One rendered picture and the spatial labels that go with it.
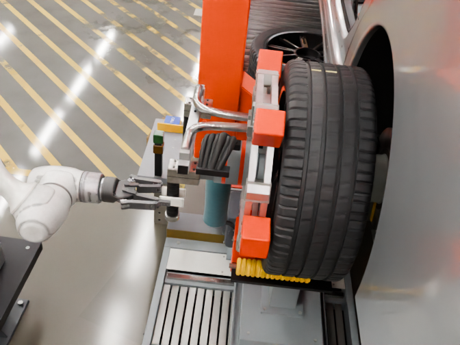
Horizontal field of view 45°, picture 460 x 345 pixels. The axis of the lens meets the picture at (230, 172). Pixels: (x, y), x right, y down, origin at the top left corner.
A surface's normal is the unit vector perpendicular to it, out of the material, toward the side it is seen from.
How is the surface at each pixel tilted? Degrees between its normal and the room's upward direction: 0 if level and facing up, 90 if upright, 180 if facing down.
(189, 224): 0
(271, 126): 35
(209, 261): 0
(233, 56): 90
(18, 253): 0
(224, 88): 90
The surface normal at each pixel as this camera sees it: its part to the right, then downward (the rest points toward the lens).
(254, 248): -0.07, 0.62
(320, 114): 0.04, -0.42
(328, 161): 0.00, -0.06
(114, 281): 0.09, -0.78
